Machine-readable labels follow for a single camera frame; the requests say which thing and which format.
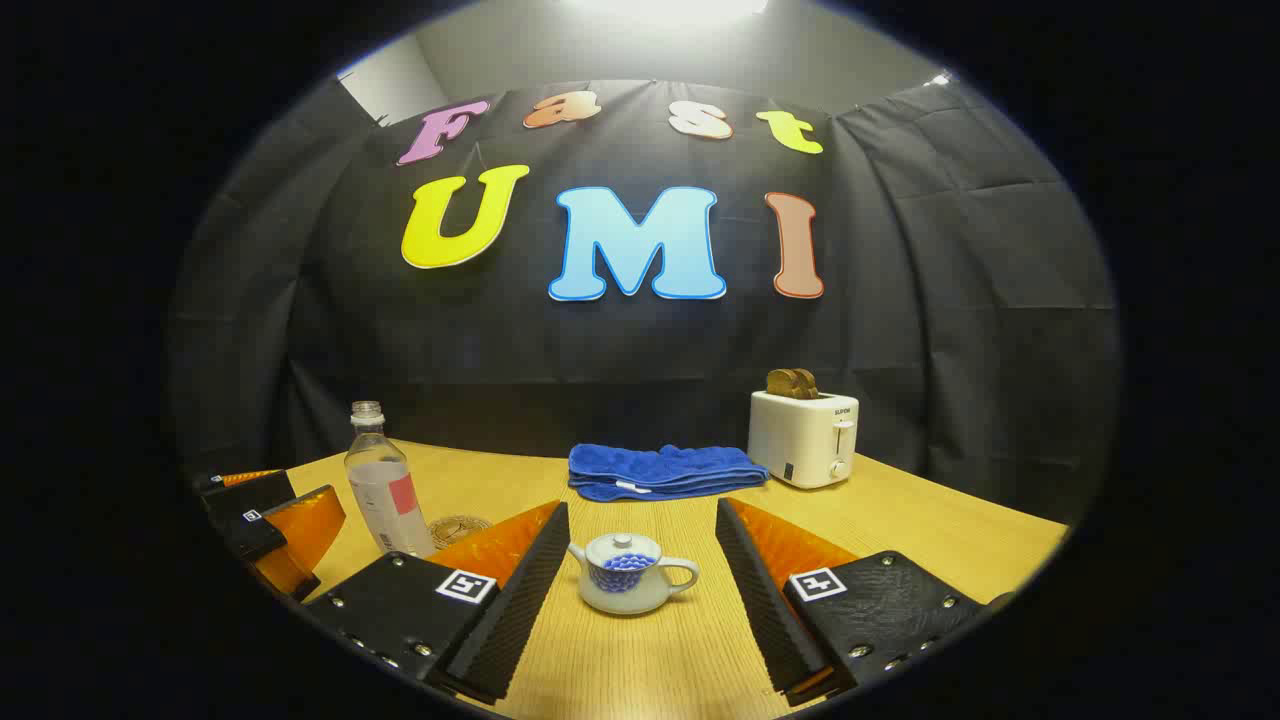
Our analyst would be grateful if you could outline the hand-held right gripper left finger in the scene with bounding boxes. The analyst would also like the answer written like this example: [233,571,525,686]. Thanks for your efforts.
[300,500,571,706]

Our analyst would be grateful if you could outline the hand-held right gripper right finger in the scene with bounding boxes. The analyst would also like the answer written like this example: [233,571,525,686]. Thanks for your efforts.
[715,497,991,708]

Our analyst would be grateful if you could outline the round wooden coaster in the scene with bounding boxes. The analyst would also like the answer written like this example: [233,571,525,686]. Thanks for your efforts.
[428,514,494,549]

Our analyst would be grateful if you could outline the white blue-patterned teacup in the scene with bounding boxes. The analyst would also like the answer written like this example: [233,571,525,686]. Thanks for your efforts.
[567,540,700,616]

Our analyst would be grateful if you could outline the clear plastic water bottle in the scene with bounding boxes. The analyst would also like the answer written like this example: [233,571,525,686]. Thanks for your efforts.
[344,401,437,559]

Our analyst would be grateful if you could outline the folded blue towel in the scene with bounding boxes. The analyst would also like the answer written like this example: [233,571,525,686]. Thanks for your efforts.
[568,443,771,503]

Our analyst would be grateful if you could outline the white toaster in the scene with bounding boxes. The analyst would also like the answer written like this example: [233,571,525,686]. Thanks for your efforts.
[747,389,860,490]

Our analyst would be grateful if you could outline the black backdrop cloth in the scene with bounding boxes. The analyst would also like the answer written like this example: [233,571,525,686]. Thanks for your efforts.
[165,78,1121,526]

